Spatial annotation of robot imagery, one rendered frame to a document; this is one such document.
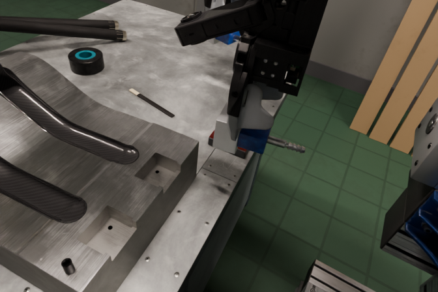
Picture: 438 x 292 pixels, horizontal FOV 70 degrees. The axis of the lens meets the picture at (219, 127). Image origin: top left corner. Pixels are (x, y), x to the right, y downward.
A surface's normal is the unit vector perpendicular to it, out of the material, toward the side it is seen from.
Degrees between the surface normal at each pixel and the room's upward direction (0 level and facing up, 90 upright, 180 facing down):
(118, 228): 0
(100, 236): 0
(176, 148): 0
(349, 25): 90
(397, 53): 80
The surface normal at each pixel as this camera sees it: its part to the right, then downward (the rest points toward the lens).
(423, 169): -0.49, 0.54
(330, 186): 0.11, -0.75
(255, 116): -0.30, 0.44
